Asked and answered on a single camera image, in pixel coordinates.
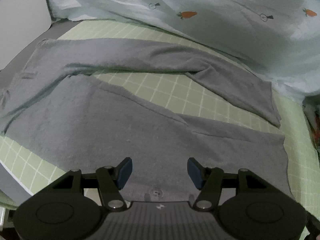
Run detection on grey fleece pants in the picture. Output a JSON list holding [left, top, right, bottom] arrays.
[[1, 38, 291, 202]]

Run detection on green grid cutting mat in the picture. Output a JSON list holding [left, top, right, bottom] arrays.
[[1, 20, 319, 216]]

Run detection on red patterned folded garment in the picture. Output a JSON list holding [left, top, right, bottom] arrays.
[[303, 99, 319, 152]]

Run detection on light blue printed bedsheet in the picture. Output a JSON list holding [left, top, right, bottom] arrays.
[[48, 0, 319, 102]]

